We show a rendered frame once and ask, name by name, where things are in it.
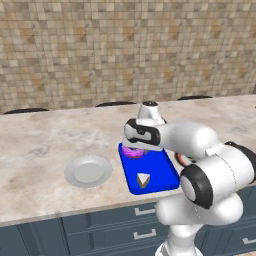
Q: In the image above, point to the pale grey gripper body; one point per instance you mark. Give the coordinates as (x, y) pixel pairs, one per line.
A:
(135, 143)

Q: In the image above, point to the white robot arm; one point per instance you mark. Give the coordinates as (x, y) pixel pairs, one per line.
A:
(213, 166)

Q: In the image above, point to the blue tray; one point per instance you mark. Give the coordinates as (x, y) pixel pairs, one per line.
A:
(160, 173)

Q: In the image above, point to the pink frosted donut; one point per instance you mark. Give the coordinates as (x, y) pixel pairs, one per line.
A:
(133, 153)

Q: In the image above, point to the white cake slice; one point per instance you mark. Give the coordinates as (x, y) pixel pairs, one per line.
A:
(143, 180)

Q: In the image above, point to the black stool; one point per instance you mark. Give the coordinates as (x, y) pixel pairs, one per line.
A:
(25, 110)
(195, 97)
(115, 103)

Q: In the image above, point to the red-rimmed plate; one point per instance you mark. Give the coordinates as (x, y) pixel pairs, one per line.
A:
(181, 159)

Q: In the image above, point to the grey plate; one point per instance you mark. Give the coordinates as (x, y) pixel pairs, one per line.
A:
(88, 171)

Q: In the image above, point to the blue-grey drawer front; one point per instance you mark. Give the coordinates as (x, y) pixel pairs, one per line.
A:
(116, 241)
(249, 203)
(113, 215)
(243, 238)

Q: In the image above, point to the blue-grey cupboard door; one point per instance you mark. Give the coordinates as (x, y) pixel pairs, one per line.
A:
(8, 241)
(41, 238)

